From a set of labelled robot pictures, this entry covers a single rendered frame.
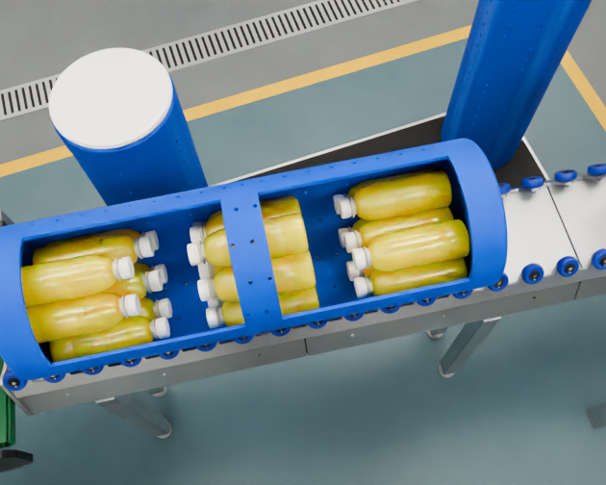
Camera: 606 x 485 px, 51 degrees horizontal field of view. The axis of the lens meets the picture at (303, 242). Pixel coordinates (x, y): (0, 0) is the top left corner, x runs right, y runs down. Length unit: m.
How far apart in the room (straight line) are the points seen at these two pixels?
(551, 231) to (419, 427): 0.98
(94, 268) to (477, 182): 0.67
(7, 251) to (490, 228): 0.81
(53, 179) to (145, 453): 1.16
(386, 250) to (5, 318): 0.65
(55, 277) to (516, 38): 1.34
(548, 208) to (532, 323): 0.96
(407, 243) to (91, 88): 0.81
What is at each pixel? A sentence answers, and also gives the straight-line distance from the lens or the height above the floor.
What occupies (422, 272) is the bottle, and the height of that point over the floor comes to 1.08.
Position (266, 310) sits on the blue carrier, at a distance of 1.09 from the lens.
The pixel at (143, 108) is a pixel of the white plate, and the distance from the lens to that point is 1.47.
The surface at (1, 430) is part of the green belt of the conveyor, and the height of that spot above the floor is 0.89.
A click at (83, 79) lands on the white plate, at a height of 1.04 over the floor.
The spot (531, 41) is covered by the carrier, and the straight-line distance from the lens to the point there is 1.90.
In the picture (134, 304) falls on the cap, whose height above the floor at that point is 1.13.
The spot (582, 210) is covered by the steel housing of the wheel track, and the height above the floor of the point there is 0.93.
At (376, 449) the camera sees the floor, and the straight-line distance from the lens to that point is 2.19.
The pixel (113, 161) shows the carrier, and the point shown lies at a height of 0.98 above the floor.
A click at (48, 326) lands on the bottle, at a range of 1.18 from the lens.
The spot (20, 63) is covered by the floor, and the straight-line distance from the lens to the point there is 3.17.
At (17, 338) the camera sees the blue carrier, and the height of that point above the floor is 1.19.
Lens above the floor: 2.17
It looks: 65 degrees down
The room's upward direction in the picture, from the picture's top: 4 degrees counter-clockwise
